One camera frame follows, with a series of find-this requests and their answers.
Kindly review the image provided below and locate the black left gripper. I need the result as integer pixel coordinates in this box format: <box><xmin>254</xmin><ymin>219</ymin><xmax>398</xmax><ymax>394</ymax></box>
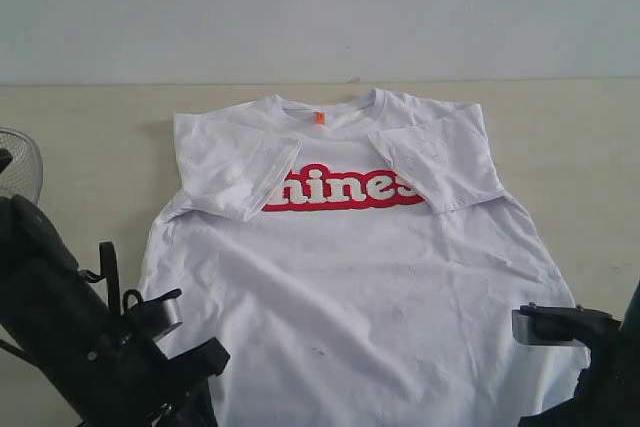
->
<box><xmin>99</xmin><ymin>338</ymin><xmax>230</xmax><ymax>426</ymax></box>

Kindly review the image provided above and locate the white t-shirt red print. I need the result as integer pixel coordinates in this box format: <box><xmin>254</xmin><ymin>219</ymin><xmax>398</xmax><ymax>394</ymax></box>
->
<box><xmin>140</xmin><ymin>89</ymin><xmax>589</xmax><ymax>426</ymax></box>

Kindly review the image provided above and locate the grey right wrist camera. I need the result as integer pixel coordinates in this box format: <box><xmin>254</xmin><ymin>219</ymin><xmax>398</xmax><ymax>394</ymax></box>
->
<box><xmin>511</xmin><ymin>303</ymin><xmax>621</xmax><ymax>349</ymax></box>

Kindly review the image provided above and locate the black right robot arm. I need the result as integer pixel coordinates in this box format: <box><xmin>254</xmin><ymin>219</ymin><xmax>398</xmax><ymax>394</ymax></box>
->
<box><xmin>512</xmin><ymin>291</ymin><xmax>639</xmax><ymax>426</ymax></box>

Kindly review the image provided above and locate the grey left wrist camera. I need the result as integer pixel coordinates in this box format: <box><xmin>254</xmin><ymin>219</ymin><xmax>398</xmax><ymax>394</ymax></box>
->
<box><xmin>122</xmin><ymin>288</ymin><xmax>183</xmax><ymax>342</ymax></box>

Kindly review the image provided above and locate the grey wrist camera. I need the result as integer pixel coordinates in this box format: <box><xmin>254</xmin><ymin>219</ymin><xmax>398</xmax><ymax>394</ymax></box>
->
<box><xmin>511</xmin><ymin>303</ymin><xmax>621</xmax><ymax>349</ymax></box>
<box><xmin>122</xmin><ymin>288</ymin><xmax>183</xmax><ymax>342</ymax></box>

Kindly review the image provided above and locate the metal wire mesh basket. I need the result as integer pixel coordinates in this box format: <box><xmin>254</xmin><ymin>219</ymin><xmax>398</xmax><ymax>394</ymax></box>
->
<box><xmin>1</xmin><ymin>127</ymin><xmax>43</xmax><ymax>204</ymax></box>

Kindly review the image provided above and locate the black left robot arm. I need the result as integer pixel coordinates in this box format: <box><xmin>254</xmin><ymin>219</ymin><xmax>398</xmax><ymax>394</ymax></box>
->
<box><xmin>1</xmin><ymin>195</ymin><xmax>230</xmax><ymax>426</ymax></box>

